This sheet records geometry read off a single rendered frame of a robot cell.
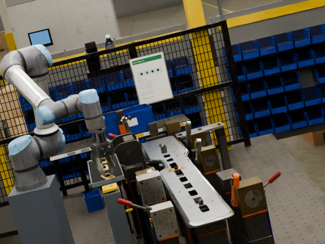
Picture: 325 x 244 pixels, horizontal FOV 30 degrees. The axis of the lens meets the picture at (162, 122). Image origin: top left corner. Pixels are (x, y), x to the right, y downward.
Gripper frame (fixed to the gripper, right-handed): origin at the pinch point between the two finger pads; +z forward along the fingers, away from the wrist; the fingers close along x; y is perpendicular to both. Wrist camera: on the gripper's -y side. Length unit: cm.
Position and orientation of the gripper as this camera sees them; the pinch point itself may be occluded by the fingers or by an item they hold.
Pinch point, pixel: (106, 172)
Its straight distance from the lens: 253.5
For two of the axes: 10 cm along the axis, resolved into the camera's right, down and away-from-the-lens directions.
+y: 4.0, 1.2, -9.1
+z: 2.2, 9.5, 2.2
